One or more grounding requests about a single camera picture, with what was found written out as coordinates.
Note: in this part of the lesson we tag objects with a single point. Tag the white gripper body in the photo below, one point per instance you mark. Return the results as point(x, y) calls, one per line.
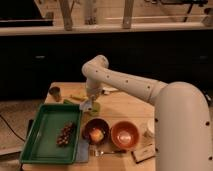
point(93, 89)

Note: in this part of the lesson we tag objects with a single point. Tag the blue towel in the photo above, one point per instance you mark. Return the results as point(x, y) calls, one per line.
point(86, 105)

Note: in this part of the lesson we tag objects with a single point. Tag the white object behind arm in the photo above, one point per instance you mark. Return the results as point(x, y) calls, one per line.
point(108, 90)

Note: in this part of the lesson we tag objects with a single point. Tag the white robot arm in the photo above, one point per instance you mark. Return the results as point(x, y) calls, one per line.
point(183, 138)

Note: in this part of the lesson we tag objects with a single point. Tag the green plastic cup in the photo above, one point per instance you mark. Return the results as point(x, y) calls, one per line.
point(94, 111)

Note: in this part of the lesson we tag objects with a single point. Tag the small dark cup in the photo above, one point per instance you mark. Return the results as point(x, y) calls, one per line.
point(55, 93)

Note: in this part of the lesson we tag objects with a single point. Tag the white plastic cup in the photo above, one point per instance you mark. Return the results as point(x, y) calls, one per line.
point(150, 131)

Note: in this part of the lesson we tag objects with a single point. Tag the dark brown bowl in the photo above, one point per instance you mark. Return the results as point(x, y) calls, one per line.
point(96, 123)

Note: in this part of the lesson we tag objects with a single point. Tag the yellow round fruit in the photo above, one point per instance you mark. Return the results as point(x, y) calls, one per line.
point(96, 135)

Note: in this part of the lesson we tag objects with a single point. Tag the bunch of dark grapes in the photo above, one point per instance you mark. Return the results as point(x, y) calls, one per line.
point(64, 136)

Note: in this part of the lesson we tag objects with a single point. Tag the orange bowl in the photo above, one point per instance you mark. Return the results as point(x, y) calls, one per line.
point(124, 135)

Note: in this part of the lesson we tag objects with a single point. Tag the silver fork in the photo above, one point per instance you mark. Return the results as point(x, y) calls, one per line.
point(100, 153)

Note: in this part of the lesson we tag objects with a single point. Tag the green plastic tray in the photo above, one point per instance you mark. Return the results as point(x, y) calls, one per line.
point(41, 144)

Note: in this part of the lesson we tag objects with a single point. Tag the dark rectangular box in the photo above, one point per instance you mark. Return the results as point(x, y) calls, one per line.
point(143, 154)

